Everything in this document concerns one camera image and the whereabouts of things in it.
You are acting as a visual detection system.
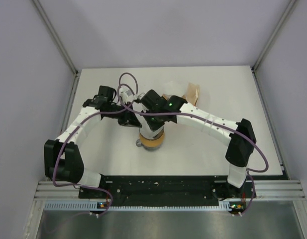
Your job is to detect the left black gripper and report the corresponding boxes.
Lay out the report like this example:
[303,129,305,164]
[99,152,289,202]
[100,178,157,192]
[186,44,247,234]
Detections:
[105,102,142,128]

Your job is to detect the grey glass pitcher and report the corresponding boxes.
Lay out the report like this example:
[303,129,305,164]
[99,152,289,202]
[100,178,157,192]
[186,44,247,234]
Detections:
[135,139,161,151]

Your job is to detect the white paper coffee filter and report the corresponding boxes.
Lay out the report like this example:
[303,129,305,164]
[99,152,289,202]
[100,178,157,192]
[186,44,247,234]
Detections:
[162,81,187,97]

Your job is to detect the orange coffee filter box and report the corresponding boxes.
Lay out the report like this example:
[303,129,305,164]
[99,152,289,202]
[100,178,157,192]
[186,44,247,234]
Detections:
[182,83,200,106]

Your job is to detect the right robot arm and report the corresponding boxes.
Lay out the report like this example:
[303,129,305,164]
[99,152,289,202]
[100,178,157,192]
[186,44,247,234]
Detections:
[136,90,256,197]

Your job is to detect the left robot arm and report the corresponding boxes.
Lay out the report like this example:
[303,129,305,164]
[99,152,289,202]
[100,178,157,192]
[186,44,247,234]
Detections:
[44,85,141,198]

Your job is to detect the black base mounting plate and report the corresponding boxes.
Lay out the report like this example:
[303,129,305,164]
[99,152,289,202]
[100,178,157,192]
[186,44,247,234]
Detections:
[79,176,252,207]

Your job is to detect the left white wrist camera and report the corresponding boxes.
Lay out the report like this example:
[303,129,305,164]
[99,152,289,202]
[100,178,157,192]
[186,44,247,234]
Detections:
[119,86,135,104]

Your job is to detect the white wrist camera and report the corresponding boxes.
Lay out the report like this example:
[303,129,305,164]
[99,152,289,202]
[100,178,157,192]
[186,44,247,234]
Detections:
[119,86,135,104]
[133,93,145,104]

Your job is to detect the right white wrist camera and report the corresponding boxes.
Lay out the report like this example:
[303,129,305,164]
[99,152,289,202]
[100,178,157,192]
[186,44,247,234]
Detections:
[133,93,145,104]

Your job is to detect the grey slotted cable duct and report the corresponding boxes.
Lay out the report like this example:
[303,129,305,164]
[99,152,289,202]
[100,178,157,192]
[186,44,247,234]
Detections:
[44,201,243,212]

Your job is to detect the aluminium frame rail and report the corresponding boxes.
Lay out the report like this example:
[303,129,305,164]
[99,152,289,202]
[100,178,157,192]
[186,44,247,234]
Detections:
[34,180,306,201]

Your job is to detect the left corner aluminium post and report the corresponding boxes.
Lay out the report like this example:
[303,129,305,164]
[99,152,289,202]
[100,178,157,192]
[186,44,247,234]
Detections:
[30,0,79,76]

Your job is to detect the corner aluminium post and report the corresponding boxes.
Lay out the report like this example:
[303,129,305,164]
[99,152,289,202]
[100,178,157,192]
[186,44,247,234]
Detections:
[251,0,300,74]
[30,0,79,76]

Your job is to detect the right corner aluminium post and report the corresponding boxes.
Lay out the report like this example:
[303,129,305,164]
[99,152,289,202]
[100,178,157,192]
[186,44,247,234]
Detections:
[251,0,300,74]

